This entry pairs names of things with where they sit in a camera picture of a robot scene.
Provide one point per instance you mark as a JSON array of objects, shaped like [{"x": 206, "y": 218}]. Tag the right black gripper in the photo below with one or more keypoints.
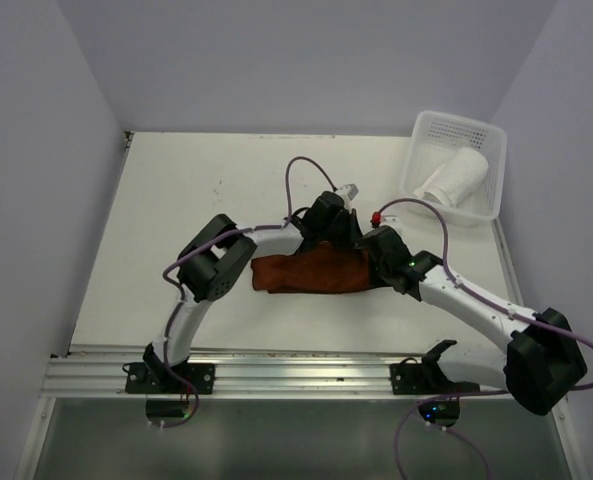
[{"x": 371, "y": 264}]

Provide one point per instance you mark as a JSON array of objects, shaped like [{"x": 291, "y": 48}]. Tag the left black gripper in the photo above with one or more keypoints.
[{"x": 352, "y": 236}]

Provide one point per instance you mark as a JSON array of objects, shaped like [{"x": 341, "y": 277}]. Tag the brown towel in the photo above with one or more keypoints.
[{"x": 324, "y": 270}]

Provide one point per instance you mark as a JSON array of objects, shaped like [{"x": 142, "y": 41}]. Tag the white towel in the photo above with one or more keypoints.
[{"x": 455, "y": 179}]

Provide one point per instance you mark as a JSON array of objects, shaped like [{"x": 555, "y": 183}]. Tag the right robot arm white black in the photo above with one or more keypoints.
[{"x": 533, "y": 358}]

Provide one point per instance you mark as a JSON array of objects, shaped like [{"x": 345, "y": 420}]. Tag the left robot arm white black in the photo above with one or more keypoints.
[{"x": 206, "y": 270}]

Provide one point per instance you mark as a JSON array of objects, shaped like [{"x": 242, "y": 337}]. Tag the white plastic basket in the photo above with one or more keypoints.
[{"x": 436, "y": 136}]

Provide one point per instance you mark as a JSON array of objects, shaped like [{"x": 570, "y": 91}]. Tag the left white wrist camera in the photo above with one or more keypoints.
[{"x": 347, "y": 193}]

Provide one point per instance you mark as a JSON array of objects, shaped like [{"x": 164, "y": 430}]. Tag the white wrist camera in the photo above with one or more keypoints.
[
  {"x": 379, "y": 219},
  {"x": 347, "y": 193}
]

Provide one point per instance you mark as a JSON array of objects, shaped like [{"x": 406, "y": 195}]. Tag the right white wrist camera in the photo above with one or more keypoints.
[{"x": 379, "y": 219}]

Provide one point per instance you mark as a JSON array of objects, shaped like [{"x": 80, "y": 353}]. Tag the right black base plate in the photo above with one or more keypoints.
[{"x": 410, "y": 377}]

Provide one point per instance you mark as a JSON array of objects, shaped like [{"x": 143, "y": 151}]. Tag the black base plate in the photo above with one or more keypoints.
[
  {"x": 410, "y": 377},
  {"x": 140, "y": 380}
]

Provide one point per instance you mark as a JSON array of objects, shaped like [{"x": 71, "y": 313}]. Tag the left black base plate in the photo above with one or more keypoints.
[{"x": 140, "y": 380}]

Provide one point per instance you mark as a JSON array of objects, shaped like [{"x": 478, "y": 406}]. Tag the aluminium mounting rail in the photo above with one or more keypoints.
[{"x": 222, "y": 374}]

